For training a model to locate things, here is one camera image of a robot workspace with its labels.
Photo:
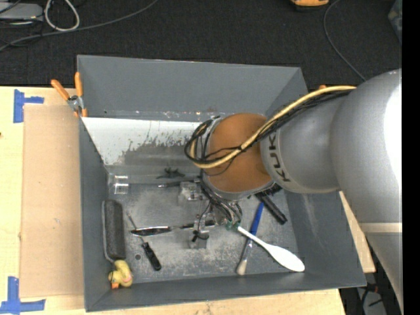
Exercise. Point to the clear plastic block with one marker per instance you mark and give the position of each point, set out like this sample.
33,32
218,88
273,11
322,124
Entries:
120,184

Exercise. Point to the brown cardboard board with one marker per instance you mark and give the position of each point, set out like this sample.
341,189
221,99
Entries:
49,192

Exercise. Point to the grey metal bin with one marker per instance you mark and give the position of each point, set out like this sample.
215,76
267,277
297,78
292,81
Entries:
183,87

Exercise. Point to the yellow rubber duck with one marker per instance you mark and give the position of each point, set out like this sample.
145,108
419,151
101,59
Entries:
120,274

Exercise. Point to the black foam block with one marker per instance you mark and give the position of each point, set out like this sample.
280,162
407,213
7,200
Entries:
115,230

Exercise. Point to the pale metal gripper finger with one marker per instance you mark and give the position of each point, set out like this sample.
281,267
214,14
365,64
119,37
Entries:
189,193
201,225

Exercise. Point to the white plastic spoon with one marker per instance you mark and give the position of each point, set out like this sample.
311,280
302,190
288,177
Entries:
282,256

